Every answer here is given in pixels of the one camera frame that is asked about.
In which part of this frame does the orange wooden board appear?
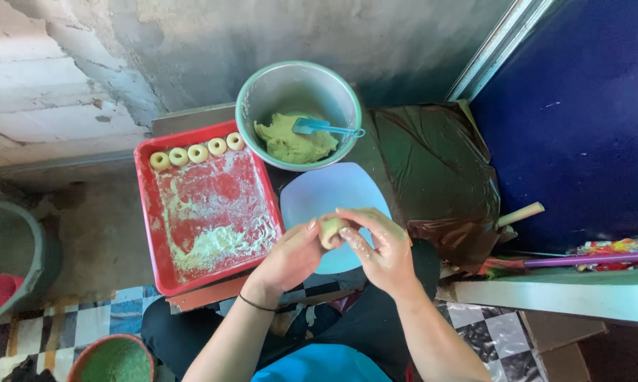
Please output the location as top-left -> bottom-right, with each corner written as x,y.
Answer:
166,275 -> 252,314

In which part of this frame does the black wrist band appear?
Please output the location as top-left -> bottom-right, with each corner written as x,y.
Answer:
238,293 -> 278,313

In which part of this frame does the dark blue door panel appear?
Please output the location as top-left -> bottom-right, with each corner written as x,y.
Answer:
470,0 -> 638,255

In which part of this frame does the broom with purple handle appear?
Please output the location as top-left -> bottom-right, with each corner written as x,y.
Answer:
478,250 -> 638,280

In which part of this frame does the person's blue shirt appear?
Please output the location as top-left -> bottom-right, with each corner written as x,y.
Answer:
251,344 -> 394,382

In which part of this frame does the lump of pale green dough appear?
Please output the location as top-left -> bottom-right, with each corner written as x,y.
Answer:
253,112 -> 340,164

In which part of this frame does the person's left hand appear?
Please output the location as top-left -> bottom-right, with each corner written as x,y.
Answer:
243,217 -> 329,310

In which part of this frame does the brown cardboard box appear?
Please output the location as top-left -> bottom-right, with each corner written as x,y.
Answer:
519,310 -> 609,382

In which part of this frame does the heap of white flour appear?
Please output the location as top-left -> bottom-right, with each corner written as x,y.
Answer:
173,225 -> 268,271

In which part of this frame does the red square tray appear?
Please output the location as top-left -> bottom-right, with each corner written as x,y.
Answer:
133,120 -> 286,297

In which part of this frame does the metal door frame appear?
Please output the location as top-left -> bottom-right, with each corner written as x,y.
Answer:
446,0 -> 556,103

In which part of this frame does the brown plastic sheet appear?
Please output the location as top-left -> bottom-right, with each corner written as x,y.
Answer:
369,101 -> 502,268

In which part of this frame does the white ledge board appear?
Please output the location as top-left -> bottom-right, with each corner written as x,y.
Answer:
453,267 -> 638,328

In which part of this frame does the blue silicone spatula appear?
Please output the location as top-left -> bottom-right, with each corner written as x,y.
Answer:
292,117 -> 366,139

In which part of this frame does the pale dough piece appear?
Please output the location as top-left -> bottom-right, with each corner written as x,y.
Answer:
319,215 -> 350,250

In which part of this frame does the round metal mixing bowl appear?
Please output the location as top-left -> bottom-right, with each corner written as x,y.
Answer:
235,60 -> 363,172

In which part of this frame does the light blue plastic plate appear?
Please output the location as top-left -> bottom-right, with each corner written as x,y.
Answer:
280,162 -> 393,275

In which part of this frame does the grey plastic bucket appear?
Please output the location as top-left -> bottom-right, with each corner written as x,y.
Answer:
0,201 -> 63,331

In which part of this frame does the pale wooden stick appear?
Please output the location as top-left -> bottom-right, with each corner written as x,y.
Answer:
496,202 -> 546,229

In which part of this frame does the heap of colourful wrappers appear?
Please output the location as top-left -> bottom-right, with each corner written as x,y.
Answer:
571,238 -> 638,272

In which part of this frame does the checked floor mat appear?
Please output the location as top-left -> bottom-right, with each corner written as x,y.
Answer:
0,273 -> 549,382

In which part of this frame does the green bowl with red rim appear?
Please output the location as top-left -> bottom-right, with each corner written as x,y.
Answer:
67,334 -> 155,382

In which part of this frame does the person's right hand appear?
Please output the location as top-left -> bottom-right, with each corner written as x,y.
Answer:
335,207 -> 426,301

